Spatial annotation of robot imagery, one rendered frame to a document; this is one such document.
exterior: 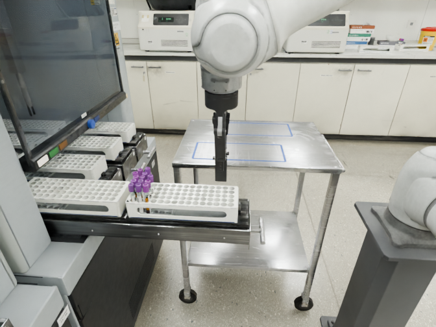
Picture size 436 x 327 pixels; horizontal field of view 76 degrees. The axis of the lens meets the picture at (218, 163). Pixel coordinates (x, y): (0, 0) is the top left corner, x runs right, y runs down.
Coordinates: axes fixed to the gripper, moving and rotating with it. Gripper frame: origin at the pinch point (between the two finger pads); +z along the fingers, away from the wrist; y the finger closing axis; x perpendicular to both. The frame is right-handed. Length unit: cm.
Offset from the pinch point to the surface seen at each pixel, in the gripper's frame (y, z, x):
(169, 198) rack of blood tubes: 1.1, 9.3, -13.9
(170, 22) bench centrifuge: -231, -22, -63
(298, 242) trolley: -43, 67, 36
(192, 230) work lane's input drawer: 6.8, 15.4, -7.1
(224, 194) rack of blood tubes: -0.7, 8.6, 1.0
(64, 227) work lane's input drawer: 6.7, 16.7, -42.6
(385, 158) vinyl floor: -191, 95, 149
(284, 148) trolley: -39.6, 13.0, 22.6
